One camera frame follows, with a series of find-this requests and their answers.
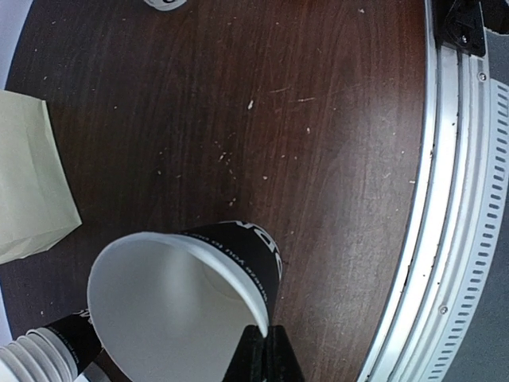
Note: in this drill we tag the white cup holding straws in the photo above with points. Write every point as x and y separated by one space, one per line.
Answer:
165 5

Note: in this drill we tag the cream paper bag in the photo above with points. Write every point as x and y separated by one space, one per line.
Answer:
37 206

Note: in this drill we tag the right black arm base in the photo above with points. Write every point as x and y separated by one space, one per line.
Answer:
459 24

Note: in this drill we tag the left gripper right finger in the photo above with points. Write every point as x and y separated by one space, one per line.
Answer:
281 363

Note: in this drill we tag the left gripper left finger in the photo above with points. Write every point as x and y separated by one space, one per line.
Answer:
247 362

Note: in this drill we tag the black paper coffee cup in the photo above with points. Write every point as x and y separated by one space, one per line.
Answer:
173 307

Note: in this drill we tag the aluminium front rail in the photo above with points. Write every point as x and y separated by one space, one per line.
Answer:
460 193

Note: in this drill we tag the stack of paper cups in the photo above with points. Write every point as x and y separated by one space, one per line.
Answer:
59 351

